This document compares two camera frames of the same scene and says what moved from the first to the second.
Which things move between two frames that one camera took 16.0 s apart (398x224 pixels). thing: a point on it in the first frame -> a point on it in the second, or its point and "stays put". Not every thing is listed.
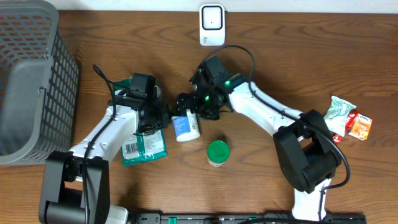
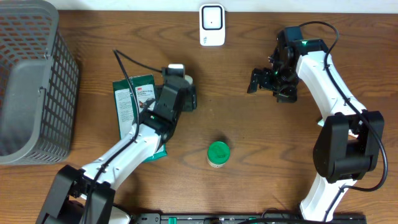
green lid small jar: [217, 152] stays put
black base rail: [243, 218] stays put
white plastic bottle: [186, 128] -> [189, 79]
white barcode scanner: [212, 26] stays put
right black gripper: [193, 98] -> [287, 96]
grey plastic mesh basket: [38, 83] stays put
